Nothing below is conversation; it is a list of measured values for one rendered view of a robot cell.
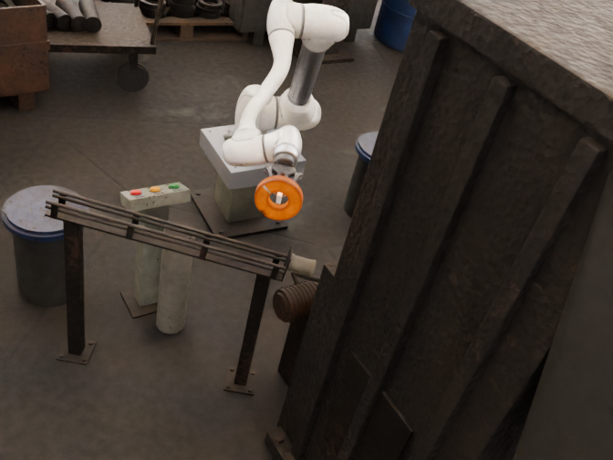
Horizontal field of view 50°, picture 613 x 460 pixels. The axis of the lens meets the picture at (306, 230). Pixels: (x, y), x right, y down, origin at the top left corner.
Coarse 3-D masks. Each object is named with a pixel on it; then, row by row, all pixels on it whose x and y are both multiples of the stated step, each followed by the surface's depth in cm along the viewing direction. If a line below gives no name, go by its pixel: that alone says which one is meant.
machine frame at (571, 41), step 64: (448, 0) 131; (512, 0) 135; (576, 0) 145; (448, 64) 139; (512, 64) 121; (576, 64) 114; (384, 128) 161; (448, 128) 142; (512, 128) 128; (576, 128) 116; (384, 192) 161; (448, 192) 142; (512, 192) 131; (576, 192) 115; (384, 256) 171; (448, 256) 150; (512, 256) 134; (576, 256) 121; (320, 320) 205; (384, 320) 176; (448, 320) 154; (512, 320) 138; (320, 384) 207; (384, 384) 180; (448, 384) 159; (512, 384) 141; (320, 448) 222; (384, 448) 186; (448, 448) 164; (512, 448) 166
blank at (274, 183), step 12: (264, 180) 209; (276, 180) 206; (288, 180) 207; (264, 192) 209; (288, 192) 208; (300, 192) 209; (264, 204) 212; (276, 204) 214; (288, 204) 211; (300, 204) 211; (276, 216) 214; (288, 216) 214
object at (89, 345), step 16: (64, 224) 218; (64, 240) 222; (80, 240) 225; (80, 256) 229; (80, 272) 233; (80, 288) 238; (256, 288) 230; (80, 304) 242; (256, 304) 235; (80, 320) 247; (256, 320) 240; (80, 336) 252; (256, 336) 245; (64, 352) 258; (80, 352) 258; (240, 352) 251; (240, 368) 257; (224, 384) 262; (240, 384) 263
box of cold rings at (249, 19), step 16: (240, 0) 486; (256, 0) 486; (272, 0) 493; (304, 0) 506; (352, 0) 528; (368, 0) 535; (240, 16) 490; (256, 16) 495; (352, 16) 538; (368, 16) 546; (240, 32) 498; (256, 32) 505; (352, 32) 550
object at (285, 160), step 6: (276, 156) 225; (282, 156) 223; (288, 156) 223; (276, 162) 224; (282, 162) 223; (288, 162) 223; (294, 162) 224; (276, 168) 221; (282, 168) 221; (294, 168) 223; (276, 174) 220; (282, 174) 220
